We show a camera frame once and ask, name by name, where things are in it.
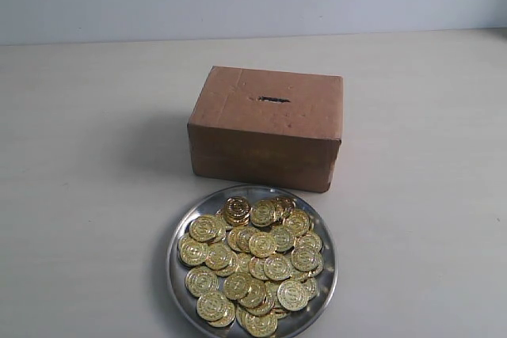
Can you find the gold coin right upper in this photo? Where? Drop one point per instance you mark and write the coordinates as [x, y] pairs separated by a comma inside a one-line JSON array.
[[297, 222]]

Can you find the gold coin lower left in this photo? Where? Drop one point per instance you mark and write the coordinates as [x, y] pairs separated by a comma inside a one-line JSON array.
[[201, 280]]

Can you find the gold coin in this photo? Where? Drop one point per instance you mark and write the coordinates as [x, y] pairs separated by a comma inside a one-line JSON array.
[[264, 213], [193, 253], [305, 258], [236, 210], [297, 222], [292, 295], [260, 326], [277, 267], [201, 280], [262, 244], [204, 228], [212, 306], [237, 285]]

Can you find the gold coin front right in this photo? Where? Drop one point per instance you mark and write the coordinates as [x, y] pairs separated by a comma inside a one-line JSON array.
[[292, 295]]

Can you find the gold coin bottom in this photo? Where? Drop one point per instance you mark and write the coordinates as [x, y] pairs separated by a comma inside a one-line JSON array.
[[260, 326]]

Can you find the gold coin top left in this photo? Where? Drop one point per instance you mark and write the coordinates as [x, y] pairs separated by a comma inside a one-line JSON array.
[[236, 210]]

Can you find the round steel plate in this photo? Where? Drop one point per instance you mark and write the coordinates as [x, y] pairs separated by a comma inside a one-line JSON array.
[[229, 253]]

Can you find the gold coin left upper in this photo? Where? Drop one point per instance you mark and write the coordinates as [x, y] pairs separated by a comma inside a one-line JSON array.
[[204, 228]]

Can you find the gold coin right middle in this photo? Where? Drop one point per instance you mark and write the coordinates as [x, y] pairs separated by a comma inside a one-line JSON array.
[[305, 258]]

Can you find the brown cardboard slotted box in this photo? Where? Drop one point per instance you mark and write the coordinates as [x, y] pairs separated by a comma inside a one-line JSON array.
[[275, 128]]

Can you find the gold coin front left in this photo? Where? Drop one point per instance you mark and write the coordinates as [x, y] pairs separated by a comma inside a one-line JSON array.
[[212, 306]]

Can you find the gold coin left middle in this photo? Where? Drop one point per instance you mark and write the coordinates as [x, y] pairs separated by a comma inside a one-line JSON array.
[[193, 253]]

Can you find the gold coin top centre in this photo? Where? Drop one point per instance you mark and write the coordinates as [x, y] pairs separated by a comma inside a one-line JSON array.
[[264, 213]]

